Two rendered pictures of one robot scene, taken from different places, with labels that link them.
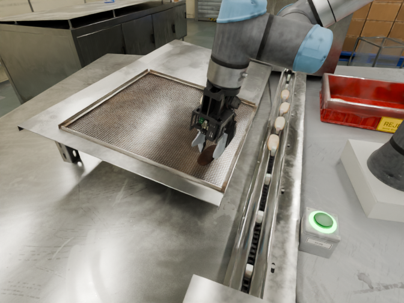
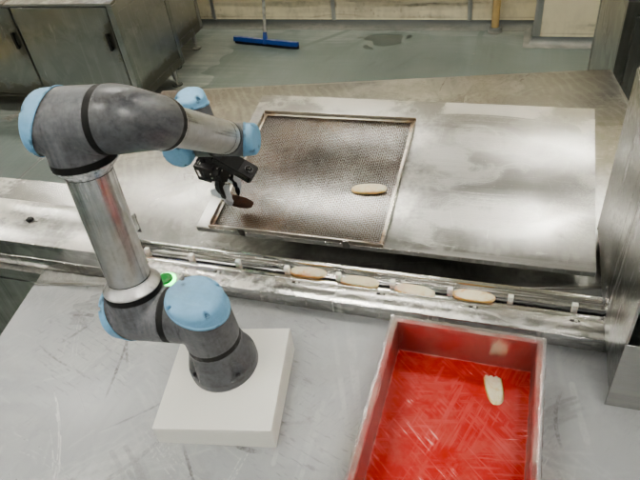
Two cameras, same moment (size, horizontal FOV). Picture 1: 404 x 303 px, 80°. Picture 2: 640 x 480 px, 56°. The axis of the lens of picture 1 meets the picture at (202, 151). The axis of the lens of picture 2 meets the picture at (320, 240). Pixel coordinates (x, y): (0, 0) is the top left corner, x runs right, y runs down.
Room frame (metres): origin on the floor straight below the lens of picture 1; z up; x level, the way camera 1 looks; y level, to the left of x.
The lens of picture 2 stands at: (0.78, -1.38, 1.92)
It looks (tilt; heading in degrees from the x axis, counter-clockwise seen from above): 40 degrees down; 92
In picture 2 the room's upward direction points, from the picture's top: 8 degrees counter-clockwise
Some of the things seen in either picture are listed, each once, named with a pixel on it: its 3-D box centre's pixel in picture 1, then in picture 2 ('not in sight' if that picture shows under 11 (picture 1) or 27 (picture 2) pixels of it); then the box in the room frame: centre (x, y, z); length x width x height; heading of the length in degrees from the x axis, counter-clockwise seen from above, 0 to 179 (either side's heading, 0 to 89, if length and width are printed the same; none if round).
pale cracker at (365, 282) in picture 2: (280, 122); (359, 281); (0.82, -0.30, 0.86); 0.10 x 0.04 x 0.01; 160
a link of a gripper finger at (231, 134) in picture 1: (225, 130); (222, 183); (0.49, -0.06, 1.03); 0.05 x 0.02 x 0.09; 60
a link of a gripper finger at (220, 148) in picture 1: (217, 149); (220, 193); (0.47, -0.04, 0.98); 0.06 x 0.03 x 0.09; 150
